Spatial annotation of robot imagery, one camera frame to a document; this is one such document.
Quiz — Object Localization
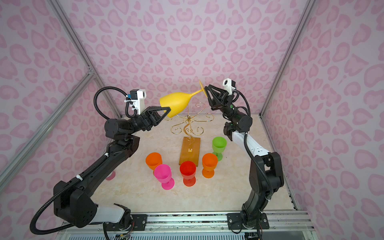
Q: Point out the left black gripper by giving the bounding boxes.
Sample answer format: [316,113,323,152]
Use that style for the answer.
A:
[126,109,170,139]

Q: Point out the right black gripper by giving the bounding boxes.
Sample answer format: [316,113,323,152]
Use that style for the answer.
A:
[205,90,243,125]

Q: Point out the yellow wine glass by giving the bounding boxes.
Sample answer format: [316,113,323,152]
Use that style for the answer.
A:
[159,80,207,118]

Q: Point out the orange wine glass front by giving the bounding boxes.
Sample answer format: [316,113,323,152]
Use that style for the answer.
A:
[146,152,163,171]

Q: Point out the orange wine glass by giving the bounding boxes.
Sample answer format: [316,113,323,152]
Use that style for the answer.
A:
[146,152,163,171]
[202,153,219,179]

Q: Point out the green wine glass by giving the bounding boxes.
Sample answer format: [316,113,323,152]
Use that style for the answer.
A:
[212,137,227,162]

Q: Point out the pink wine glass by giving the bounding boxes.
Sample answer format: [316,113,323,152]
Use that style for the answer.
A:
[154,164,175,190]

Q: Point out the red wine glass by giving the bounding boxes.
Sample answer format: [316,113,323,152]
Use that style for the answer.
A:
[180,161,197,187]

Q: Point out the orange wine glass back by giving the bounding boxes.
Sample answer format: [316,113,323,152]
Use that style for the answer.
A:
[202,153,219,179]

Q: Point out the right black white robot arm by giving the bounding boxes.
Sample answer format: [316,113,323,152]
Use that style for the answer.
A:
[205,85,284,235]

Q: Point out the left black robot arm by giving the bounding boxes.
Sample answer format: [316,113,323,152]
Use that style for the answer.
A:
[54,107,171,230]

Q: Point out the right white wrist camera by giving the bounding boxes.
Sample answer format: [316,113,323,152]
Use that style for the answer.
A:
[223,78,236,95]

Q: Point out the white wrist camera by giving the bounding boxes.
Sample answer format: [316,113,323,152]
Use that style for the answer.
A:
[124,89,147,115]
[223,78,236,95]

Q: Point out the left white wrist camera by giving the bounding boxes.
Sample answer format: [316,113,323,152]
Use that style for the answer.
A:
[124,89,147,115]

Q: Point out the gold wire glass rack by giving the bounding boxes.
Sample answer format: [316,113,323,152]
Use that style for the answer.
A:
[166,102,215,167]

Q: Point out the right black corrugated cable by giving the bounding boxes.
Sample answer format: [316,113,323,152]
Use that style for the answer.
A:
[232,89,275,200]

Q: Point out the black corrugated cable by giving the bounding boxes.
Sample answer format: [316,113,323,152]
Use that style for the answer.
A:
[29,86,139,235]
[232,89,275,200]

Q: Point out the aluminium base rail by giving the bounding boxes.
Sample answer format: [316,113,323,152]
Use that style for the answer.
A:
[56,209,319,240]

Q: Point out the left black corrugated cable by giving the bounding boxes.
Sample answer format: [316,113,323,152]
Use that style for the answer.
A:
[29,86,139,235]

